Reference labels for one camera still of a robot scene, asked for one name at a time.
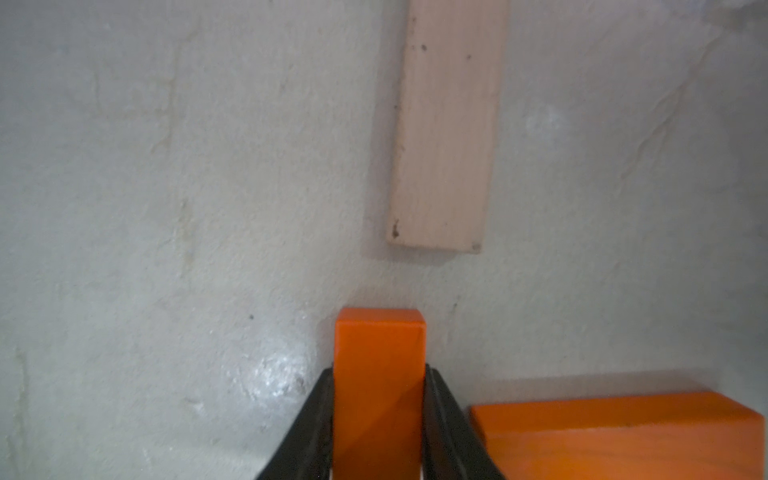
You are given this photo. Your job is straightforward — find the orange block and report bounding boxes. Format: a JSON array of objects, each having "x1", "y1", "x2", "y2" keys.
[
  {"x1": 470, "y1": 391, "x2": 765, "y2": 479},
  {"x1": 332, "y1": 307, "x2": 427, "y2": 479}
]

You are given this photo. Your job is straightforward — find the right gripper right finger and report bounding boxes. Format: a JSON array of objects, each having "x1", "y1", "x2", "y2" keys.
[{"x1": 422, "y1": 365, "x2": 505, "y2": 480}]

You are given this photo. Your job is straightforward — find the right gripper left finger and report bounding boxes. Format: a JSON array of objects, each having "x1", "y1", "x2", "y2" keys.
[{"x1": 256, "y1": 368, "x2": 334, "y2": 480}]

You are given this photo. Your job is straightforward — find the natural wood building block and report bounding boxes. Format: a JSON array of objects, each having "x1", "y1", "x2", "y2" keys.
[{"x1": 386, "y1": 1, "x2": 510, "y2": 254}]

